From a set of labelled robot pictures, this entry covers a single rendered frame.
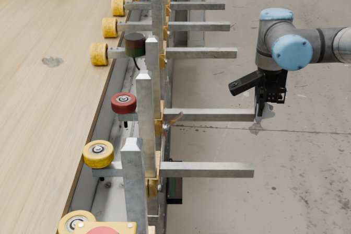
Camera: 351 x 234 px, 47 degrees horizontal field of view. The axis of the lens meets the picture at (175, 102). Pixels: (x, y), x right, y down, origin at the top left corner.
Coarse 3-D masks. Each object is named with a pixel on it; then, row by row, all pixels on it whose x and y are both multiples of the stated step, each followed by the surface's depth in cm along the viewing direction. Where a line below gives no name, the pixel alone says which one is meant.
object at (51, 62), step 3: (45, 57) 151; (51, 57) 150; (57, 57) 152; (60, 57) 151; (42, 60) 151; (45, 60) 151; (48, 60) 151; (51, 60) 150; (54, 60) 148; (57, 60) 151; (60, 60) 151; (63, 60) 152; (45, 63) 149; (48, 63) 149; (51, 63) 149; (54, 63) 148; (57, 63) 149; (51, 66) 148; (54, 66) 148; (57, 66) 148
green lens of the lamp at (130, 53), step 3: (126, 48) 112; (144, 48) 113; (126, 51) 113; (129, 51) 112; (132, 51) 112; (135, 51) 112; (138, 51) 112; (141, 51) 113; (144, 51) 114; (126, 54) 114; (129, 54) 113; (132, 54) 112; (135, 54) 112; (138, 54) 113; (141, 54) 113; (144, 54) 114
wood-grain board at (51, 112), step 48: (0, 0) 211; (48, 0) 211; (96, 0) 210; (0, 48) 162; (48, 48) 162; (0, 96) 131; (48, 96) 131; (96, 96) 131; (0, 144) 110; (48, 144) 110; (0, 192) 95; (48, 192) 95
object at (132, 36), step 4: (128, 36) 113; (132, 36) 113; (136, 36) 113; (140, 36) 113; (132, 40) 110; (136, 40) 111; (128, 48) 112; (140, 48) 112; (144, 60) 115; (136, 64) 117
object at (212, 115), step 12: (120, 120) 131; (132, 120) 131; (168, 120) 131; (180, 120) 131; (192, 120) 131; (204, 120) 131; (216, 120) 130; (228, 120) 130; (240, 120) 130; (252, 120) 130
